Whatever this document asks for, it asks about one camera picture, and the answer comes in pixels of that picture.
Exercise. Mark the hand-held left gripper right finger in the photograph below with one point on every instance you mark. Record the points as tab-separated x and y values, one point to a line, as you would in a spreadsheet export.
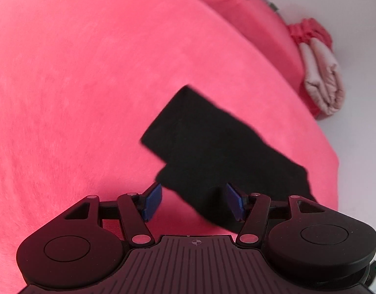
232	202

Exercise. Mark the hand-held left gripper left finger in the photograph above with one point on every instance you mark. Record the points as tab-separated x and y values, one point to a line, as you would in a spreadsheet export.
152	202

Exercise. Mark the black pants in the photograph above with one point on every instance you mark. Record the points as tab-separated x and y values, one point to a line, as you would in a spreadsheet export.
206	144

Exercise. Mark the pink fleece blanket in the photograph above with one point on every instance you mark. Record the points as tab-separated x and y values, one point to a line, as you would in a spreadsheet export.
84	98

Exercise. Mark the folded beige quilt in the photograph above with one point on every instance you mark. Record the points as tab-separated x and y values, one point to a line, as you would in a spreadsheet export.
324	79

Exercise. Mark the red bed sheet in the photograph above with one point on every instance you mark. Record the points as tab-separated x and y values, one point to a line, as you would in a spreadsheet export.
252	30

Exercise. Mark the scrunched red cloth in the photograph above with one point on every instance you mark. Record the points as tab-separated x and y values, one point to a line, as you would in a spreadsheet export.
310	32

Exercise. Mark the small grey sheet clip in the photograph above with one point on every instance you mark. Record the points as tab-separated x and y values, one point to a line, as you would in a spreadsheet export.
273	7

